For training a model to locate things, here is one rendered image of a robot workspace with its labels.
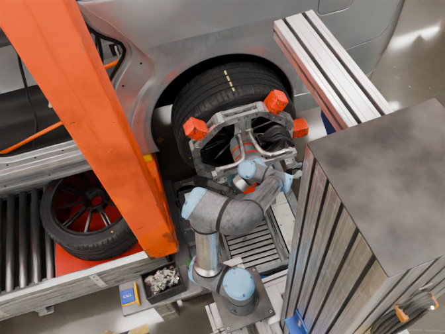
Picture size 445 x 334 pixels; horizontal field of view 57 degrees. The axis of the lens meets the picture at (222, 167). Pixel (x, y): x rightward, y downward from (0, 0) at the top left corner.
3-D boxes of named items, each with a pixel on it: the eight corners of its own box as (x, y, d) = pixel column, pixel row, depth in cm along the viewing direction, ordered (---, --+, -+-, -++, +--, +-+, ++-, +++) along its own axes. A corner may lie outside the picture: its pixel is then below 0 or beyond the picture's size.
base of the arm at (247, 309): (264, 308, 171) (264, 301, 163) (231, 321, 169) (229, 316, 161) (251, 276, 179) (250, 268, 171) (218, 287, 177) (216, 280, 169)
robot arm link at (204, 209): (219, 299, 163) (218, 218, 124) (187, 285, 168) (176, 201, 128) (232, 276, 171) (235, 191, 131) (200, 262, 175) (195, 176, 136)
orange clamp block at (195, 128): (205, 120, 198) (191, 116, 192) (209, 132, 194) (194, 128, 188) (197, 130, 202) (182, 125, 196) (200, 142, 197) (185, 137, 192)
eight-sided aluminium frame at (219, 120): (286, 156, 242) (291, 91, 196) (290, 164, 238) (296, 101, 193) (198, 181, 237) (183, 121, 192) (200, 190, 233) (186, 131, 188)
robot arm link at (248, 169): (265, 165, 160) (270, 167, 171) (240, 156, 164) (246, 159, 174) (259, 184, 160) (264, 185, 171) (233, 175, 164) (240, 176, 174)
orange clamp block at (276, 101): (273, 104, 202) (283, 91, 196) (279, 115, 198) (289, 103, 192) (262, 101, 198) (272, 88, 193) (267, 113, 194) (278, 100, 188)
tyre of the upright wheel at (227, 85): (193, 158, 261) (289, 118, 256) (201, 187, 248) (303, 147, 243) (149, 91, 206) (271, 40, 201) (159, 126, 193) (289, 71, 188)
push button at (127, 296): (134, 288, 217) (132, 287, 216) (136, 301, 214) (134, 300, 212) (121, 292, 217) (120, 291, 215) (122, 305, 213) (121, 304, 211)
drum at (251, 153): (253, 144, 223) (252, 128, 212) (266, 175, 212) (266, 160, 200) (228, 151, 222) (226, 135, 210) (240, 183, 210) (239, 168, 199)
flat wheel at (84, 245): (128, 155, 290) (118, 135, 271) (173, 224, 257) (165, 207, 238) (41, 203, 274) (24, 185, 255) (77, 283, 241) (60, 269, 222)
